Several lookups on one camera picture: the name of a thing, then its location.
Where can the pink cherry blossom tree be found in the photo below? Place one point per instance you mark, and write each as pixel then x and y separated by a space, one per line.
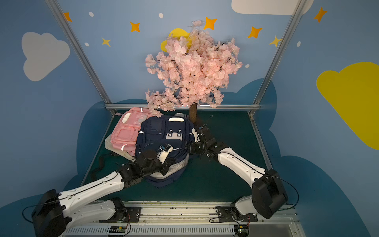
pixel 193 68

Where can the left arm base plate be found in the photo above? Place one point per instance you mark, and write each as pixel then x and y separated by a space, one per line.
pixel 125 215

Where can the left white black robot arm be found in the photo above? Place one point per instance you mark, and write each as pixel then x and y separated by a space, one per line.
pixel 53 212

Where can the cream white bag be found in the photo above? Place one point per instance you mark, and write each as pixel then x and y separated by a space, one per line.
pixel 109 146

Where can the aluminium rail base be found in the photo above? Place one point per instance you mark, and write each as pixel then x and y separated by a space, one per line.
pixel 189 219

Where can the navy blue backpack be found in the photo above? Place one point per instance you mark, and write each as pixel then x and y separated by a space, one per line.
pixel 163 130

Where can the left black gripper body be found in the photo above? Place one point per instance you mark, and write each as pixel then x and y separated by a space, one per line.
pixel 155 158

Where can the left green circuit board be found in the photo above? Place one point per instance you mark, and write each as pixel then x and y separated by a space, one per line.
pixel 117 231

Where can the right green circuit board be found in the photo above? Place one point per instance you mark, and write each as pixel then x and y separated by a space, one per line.
pixel 241 231

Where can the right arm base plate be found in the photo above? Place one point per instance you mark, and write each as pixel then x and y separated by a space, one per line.
pixel 230 214

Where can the green circuit board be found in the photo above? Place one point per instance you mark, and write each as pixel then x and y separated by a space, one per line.
pixel 117 231
pixel 241 231

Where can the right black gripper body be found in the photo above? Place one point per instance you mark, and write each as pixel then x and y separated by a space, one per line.
pixel 200 139

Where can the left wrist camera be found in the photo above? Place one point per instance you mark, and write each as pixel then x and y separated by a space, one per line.
pixel 164 151

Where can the pink backpack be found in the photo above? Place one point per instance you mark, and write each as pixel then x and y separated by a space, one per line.
pixel 125 133

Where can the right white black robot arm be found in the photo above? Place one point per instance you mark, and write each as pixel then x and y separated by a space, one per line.
pixel 268 192

